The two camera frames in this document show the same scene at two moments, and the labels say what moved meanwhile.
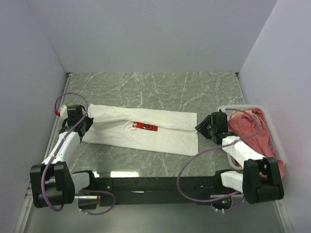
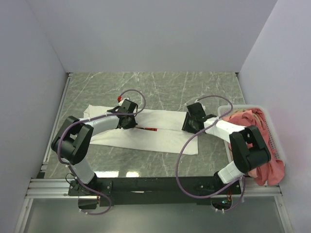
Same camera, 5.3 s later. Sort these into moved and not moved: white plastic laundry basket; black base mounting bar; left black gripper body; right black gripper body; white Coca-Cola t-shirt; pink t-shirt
Moved: right black gripper body; left black gripper body
Not moved: white plastic laundry basket; black base mounting bar; pink t-shirt; white Coca-Cola t-shirt
